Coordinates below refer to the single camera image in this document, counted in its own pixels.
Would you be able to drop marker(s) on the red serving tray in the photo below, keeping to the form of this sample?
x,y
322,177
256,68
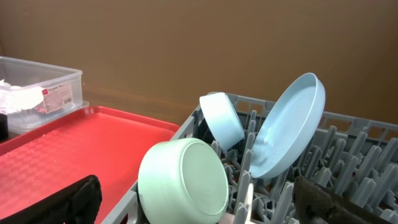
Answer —
x,y
104,142

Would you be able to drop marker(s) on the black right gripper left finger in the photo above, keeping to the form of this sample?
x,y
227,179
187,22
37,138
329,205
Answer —
x,y
79,203

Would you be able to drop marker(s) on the large crumpled white napkin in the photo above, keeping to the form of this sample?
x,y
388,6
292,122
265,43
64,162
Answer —
x,y
15,99

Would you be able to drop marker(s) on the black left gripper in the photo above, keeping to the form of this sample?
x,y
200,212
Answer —
x,y
4,131

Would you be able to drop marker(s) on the light blue plate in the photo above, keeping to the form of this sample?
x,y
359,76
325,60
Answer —
x,y
288,128

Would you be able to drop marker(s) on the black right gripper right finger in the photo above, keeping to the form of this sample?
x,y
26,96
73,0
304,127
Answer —
x,y
315,204

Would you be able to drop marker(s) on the clear plastic waste bin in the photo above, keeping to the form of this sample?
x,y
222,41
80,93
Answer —
x,y
62,92

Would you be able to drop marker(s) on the light blue food bowl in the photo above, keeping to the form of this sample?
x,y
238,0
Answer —
x,y
222,119

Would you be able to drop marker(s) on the mint green bowl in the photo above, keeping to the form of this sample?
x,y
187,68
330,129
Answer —
x,y
182,181

